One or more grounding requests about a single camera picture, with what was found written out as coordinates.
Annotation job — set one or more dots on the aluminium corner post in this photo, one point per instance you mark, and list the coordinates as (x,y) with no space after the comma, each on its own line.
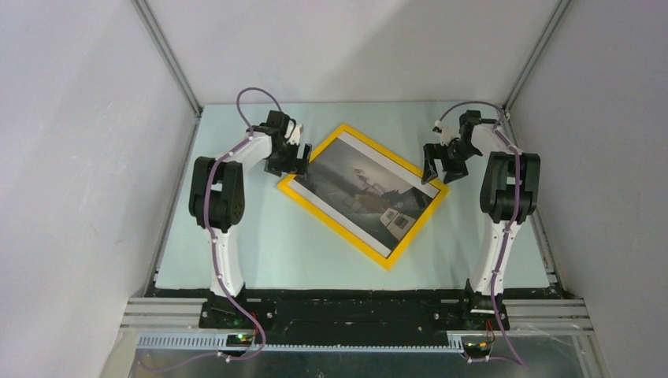
(536,53)
(159,38)

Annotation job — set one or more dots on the aluminium front rail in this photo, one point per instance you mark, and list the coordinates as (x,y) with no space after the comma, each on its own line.
(522,316)

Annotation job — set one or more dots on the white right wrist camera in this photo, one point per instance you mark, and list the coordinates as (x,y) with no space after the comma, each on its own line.
(446,134)

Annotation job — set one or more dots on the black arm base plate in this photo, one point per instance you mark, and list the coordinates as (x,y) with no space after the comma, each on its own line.
(347,336)

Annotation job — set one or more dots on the mountain landscape photo print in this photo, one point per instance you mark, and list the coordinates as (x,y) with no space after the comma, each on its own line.
(365,193)

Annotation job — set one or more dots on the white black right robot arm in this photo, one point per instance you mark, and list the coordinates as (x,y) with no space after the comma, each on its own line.
(508,196)

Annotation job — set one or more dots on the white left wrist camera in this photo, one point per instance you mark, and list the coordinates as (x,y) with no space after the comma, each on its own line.
(293,133)

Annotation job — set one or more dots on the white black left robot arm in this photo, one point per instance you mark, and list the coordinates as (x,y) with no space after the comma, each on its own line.
(217,195)

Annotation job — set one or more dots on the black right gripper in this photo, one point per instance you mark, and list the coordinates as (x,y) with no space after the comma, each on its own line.
(436,151)

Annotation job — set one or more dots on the aluminium corner post right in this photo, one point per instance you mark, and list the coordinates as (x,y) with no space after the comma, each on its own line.
(536,53)

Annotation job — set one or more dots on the aluminium corner post left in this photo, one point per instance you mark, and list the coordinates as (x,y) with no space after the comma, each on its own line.
(159,38)

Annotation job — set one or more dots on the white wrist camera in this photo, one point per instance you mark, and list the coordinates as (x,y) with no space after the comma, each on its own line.
(446,134)
(293,133)

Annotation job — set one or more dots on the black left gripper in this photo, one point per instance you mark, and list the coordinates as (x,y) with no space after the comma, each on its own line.
(295,165)

